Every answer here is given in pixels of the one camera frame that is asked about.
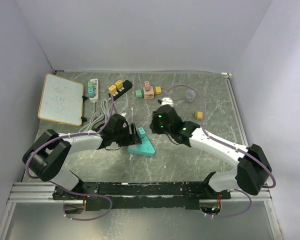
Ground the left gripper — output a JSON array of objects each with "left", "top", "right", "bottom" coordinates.
[{"left": 113, "top": 124, "right": 142, "bottom": 148}]

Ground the teal triangular socket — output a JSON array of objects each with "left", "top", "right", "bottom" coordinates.
[{"left": 127, "top": 136, "right": 156, "bottom": 157}]

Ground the pink cube socket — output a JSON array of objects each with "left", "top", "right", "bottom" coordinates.
[{"left": 143, "top": 86, "right": 155, "bottom": 100}]

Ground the yellow plug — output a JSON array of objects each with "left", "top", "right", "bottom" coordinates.
[
  {"left": 153, "top": 86, "right": 162, "bottom": 95},
  {"left": 192, "top": 111, "right": 204, "bottom": 120},
  {"left": 108, "top": 84, "right": 118, "bottom": 96},
  {"left": 114, "top": 80, "right": 123, "bottom": 90}
]

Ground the pink plug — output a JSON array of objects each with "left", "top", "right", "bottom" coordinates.
[{"left": 144, "top": 81, "right": 151, "bottom": 91}]

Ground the green plug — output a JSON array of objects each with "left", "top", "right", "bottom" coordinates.
[
  {"left": 88, "top": 81, "right": 95, "bottom": 89},
  {"left": 135, "top": 89, "right": 144, "bottom": 98}
]

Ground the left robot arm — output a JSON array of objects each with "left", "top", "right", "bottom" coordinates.
[{"left": 22, "top": 113, "right": 142, "bottom": 200}]

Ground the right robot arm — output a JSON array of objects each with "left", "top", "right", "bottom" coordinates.
[{"left": 150, "top": 104, "right": 272, "bottom": 199}]

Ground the teal plug on white strip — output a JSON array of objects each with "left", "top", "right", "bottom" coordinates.
[{"left": 88, "top": 87, "right": 95, "bottom": 98}]

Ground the green plug on white strip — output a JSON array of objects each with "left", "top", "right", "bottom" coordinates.
[{"left": 88, "top": 81, "right": 95, "bottom": 89}]

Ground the clear plastic cup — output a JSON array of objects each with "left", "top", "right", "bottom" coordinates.
[{"left": 185, "top": 89, "right": 197, "bottom": 103}]

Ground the black power strip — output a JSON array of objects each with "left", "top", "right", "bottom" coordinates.
[{"left": 108, "top": 80, "right": 133, "bottom": 101}]

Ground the white power strip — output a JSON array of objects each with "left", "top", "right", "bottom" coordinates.
[{"left": 88, "top": 78, "right": 99, "bottom": 103}]

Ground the black base bar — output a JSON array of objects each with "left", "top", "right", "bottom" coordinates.
[{"left": 52, "top": 181, "right": 231, "bottom": 211}]

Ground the small whiteboard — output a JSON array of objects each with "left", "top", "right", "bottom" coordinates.
[{"left": 37, "top": 73, "right": 84, "bottom": 127}]

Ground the grey coiled power cable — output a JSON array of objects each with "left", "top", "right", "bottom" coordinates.
[{"left": 79, "top": 98, "right": 116, "bottom": 133}]

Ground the white strip cable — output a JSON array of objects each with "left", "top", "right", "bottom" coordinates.
[{"left": 88, "top": 101, "right": 97, "bottom": 126}]

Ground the aluminium rail frame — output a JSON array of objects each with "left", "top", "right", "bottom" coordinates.
[{"left": 0, "top": 70, "right": 283, "bottom": 240}]

